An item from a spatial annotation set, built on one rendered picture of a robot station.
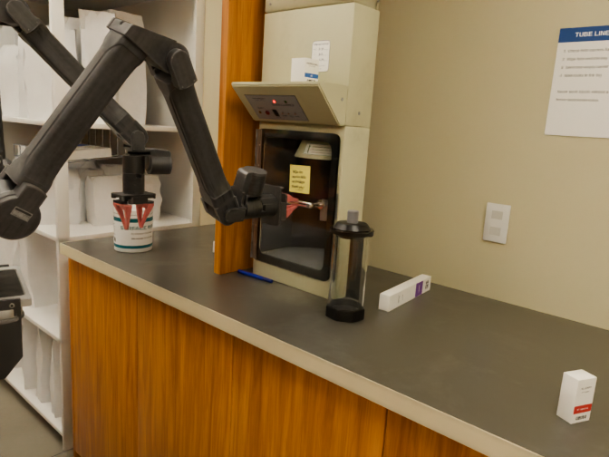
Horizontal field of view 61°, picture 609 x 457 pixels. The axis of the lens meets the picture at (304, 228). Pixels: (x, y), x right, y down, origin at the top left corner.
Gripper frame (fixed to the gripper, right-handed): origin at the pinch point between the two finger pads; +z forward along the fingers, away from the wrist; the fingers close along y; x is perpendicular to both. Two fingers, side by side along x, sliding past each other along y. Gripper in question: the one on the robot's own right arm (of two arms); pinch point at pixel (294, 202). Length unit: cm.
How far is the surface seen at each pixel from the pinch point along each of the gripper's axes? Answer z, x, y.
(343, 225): -4.5, -20.1, -2.3
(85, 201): 5, 130, -18
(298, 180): 4.4, 2.9, 5.4
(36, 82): -13, 133, 31
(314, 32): 5.7, 1.8, 44.8
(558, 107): 49, -49, 29
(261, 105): -1.0, 13.4, 25.2
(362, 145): 13.7, -10.9, 16.2
